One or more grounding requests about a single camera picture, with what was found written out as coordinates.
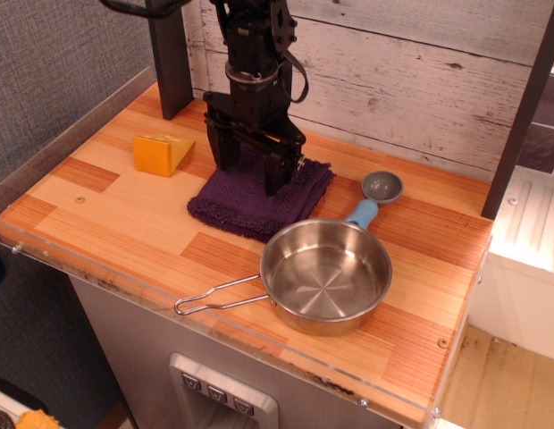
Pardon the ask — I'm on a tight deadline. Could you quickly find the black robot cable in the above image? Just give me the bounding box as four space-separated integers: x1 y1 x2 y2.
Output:
283 48 310 104

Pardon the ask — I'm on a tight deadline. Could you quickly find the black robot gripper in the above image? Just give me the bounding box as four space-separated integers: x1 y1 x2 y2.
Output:
204 73 306 196

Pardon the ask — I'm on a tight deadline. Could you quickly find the dark right shelf post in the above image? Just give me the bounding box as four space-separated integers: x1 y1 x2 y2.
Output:
481 6 554 220

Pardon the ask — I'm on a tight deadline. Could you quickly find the steel pot with wire handle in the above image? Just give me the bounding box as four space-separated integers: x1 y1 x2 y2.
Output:
173 217 394 337

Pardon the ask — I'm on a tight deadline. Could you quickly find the orange object bottom left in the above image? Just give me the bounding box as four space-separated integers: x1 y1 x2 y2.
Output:
15 409 61 429

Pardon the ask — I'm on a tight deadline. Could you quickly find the grey cabinet with dispenser panel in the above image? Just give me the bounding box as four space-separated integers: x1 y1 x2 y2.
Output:
71 278 397 428

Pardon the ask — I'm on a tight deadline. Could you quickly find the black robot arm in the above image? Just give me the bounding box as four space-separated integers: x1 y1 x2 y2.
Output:
103 1 308 196

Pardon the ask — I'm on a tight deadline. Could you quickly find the yellow cheese wedge block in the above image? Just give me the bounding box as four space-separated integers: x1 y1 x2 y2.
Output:
132 135 195 177

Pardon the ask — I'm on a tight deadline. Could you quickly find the grey scoop with blue handle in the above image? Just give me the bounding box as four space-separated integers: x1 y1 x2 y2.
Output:
345 171 404 229

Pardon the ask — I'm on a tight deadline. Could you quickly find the clear acrylic edge guard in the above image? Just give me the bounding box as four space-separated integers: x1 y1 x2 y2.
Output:
0 213 478 428

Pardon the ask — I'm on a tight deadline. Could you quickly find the purple towel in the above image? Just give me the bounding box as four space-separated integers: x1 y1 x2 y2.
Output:
188 147 334 242

